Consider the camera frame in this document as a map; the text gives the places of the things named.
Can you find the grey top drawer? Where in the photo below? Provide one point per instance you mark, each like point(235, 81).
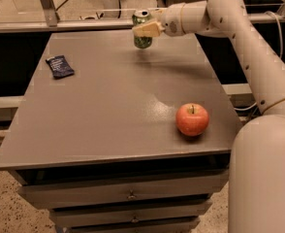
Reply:
point(66, 195)

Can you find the red apple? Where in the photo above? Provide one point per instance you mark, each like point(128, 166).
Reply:
point(191, 119)

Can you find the green soda can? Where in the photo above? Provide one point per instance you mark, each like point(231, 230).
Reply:
point(140, 18)

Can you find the grey bottom drawer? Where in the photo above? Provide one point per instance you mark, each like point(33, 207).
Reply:
point(170, 225)

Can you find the dark blue snack packet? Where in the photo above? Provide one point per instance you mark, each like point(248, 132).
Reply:
point(60, 67)

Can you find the grey drawer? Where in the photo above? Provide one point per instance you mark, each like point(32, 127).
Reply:
point(66, 195)
point(170, 225)
point(135, 213)

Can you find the grey metal rail frame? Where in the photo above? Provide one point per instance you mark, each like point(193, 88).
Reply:
point(46, 20)

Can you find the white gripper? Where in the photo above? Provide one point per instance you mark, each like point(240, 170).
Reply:
point(172, 19)

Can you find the grey middle drawer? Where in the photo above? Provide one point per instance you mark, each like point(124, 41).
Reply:
point(135, 213)

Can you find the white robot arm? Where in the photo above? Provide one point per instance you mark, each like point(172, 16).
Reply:
point(257, 165)

